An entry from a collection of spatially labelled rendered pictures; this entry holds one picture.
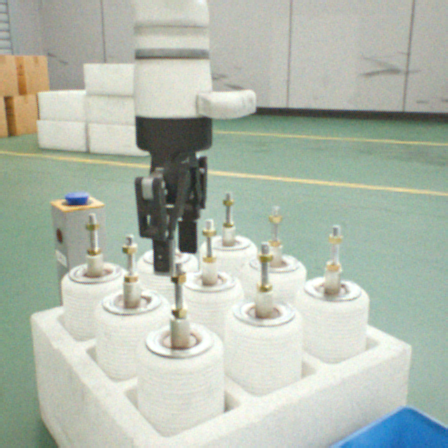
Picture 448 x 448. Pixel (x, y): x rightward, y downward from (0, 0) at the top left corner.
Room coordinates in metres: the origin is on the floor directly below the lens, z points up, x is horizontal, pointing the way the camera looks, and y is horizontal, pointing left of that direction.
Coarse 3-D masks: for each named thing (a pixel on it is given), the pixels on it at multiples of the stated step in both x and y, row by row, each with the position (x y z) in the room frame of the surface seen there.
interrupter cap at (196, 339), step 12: (168, 324) 0.56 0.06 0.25; (192, 324) 0.56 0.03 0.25; (156, 336) 0.53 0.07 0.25; (168, 336) 0.54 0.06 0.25; (192, 336) 0.54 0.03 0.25; (204, 336) 0.53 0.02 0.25; (156, 348) 0.51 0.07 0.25; (168, 348) 0.51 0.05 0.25; (180, 348) 0.51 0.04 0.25; (192, 348) 0.51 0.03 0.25; (204, 348) 0.50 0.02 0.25
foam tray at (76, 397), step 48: (48, 336) 0.67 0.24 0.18; (384, 336) 0.67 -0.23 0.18; (48, 384) 0.69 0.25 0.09; (96, 384) 0.55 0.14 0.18; (336, 384) 0.56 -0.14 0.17; (384, 384) 0.61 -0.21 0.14; (96, 432) 0.54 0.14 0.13; (144, 432) 0.47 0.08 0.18; (192, 432) 0.47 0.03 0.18; (240, 432) 0.48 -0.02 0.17; (288, 432) 0.52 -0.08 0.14; (336, 432) 0.57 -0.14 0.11
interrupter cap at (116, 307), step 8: (144, 288) 0.66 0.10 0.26; (112, 296) 0.64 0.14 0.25; (120, 296) 0.64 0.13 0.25; (144, 296) 0.64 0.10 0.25; (152, 296) 0.64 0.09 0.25; (160, 296) 0.64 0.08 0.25; (104, 304) 0.61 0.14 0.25; (112, 304) 0.61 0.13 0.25; (120, 304) 0.62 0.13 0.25; (144, 304) 0.62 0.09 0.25; (152, 304) 0.61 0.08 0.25; (160, 304) 0.62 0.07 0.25; (112, 312) 0.59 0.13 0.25; (120, 312) 0.59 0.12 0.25; (128, 312) 0.59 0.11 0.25; (136, 312) 0.59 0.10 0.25; (144, 312) 0.59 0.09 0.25
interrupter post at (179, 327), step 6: (174, 318) 0.52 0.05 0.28; (180, 318) 0.52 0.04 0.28; (186, 318) 0.52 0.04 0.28; (174, 324) 0.52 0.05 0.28; (180, 324) 0.52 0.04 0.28; (186, 324) 0.52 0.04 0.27; (174, 330) 0.52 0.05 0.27; (180, 330) 0.52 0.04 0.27; (186, 330) 0.52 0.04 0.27; (174, 336) 0.52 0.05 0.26; (180, 336) 0.52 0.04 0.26; (186, 336) 0.52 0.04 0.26; (174, 342) 0.52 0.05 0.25; (180, 342) 0.52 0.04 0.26; (186, 342) 0.52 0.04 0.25
